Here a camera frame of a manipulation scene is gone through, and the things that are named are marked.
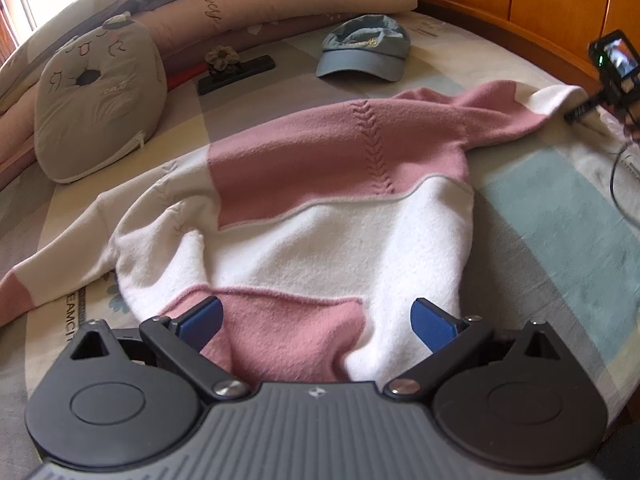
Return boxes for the black cable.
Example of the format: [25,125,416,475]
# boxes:
[610,142,640,223]

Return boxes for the pink and white sweater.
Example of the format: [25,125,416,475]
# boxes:
[0,82,608,386]

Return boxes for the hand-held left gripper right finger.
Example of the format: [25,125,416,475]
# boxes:
[382,298,566,401]

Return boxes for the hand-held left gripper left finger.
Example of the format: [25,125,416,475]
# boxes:
[70,296,249,403]

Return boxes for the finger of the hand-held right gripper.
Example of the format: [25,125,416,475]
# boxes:
[564,94,603,124]

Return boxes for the grey cat-face cushion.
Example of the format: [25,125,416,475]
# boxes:
[34,14,168,184]

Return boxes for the flower hair clip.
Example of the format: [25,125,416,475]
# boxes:
[206,45,241,73]

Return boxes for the blue baseball cap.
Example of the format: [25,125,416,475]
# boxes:
[316,14,412,83]

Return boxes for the grey pillow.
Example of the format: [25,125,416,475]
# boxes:
[0,0,146,106]

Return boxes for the red strip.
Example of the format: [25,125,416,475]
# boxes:
[165,62,208,90]

